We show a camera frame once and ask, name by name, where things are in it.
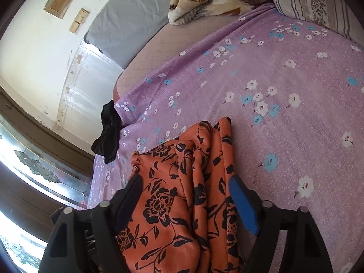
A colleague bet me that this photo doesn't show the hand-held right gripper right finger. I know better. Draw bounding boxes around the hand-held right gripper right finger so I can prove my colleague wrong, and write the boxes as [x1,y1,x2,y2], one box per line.
[229,175,334,273]

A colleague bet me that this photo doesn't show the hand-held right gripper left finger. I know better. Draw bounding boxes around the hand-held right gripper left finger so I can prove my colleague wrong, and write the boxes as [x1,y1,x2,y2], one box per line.
[38,173,143,273]

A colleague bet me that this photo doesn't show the orange black floral blouse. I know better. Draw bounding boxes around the orange black floral blouse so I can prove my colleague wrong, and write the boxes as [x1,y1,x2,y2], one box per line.
[115,117,246,273]

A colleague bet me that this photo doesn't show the black crumpled cloth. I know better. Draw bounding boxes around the black crumpled cloth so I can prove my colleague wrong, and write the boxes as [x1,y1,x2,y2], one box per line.
[91,101,122,164]

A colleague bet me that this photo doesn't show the purple floral bedsheet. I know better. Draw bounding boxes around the purple floral bedsheet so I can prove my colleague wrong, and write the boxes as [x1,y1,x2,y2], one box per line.
[87,3,364,273]

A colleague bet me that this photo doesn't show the stained glass door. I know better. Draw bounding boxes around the stained glass door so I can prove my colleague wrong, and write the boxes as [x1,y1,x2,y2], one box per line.
[0,88,96,273]

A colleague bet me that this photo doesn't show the pink quilted mattress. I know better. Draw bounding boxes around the pink quilted mattress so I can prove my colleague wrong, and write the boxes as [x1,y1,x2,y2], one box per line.
[113,14,256,103]

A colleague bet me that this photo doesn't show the grey pillow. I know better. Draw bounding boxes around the grey pillow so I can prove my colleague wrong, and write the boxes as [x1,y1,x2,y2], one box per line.
[84,0,171,69]

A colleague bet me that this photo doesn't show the striped floral cushion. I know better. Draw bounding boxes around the striped floral cushion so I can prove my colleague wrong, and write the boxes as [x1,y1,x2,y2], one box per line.
[263,0,361,39]

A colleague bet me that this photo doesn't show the beige light switch panel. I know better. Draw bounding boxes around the beige light switch panel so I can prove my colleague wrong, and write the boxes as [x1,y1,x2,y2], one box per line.
[70,8,90,35]

